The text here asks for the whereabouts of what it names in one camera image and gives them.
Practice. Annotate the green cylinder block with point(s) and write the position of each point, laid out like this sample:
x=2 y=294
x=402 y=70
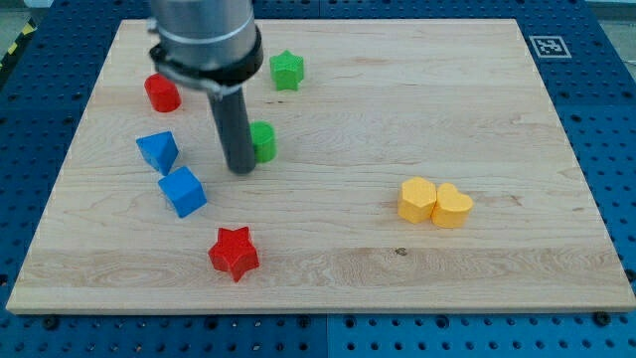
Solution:
x=263 y=141

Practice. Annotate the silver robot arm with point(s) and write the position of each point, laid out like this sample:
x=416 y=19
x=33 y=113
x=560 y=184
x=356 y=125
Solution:
x=209 y=45

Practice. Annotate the red star block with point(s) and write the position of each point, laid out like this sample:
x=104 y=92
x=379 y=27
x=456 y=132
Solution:
x=234 y=252

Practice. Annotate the green star block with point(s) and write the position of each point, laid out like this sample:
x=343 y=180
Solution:
x=286 y=70

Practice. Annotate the wooden board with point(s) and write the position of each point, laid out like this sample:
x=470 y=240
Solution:
x=451 y=101

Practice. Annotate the yellow hexagon block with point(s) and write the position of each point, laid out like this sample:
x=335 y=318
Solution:
x=416 y=200

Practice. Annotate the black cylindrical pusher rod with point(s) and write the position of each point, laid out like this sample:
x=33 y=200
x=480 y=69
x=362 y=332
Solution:
x=233 y=128

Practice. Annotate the blue cube block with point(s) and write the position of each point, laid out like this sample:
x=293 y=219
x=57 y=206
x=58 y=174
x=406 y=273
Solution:
x=184 y=191

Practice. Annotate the yellow heart block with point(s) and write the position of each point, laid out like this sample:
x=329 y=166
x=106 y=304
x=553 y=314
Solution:
x=452 y=207

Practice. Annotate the blue triangle block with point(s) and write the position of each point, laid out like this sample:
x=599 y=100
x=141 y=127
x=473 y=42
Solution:
x=159 y=150

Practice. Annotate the red cylinder block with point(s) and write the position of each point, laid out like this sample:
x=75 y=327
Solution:
x=163 y=94

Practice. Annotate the white fiducial marker tag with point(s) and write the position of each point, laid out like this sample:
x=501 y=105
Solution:
x=550 y=47

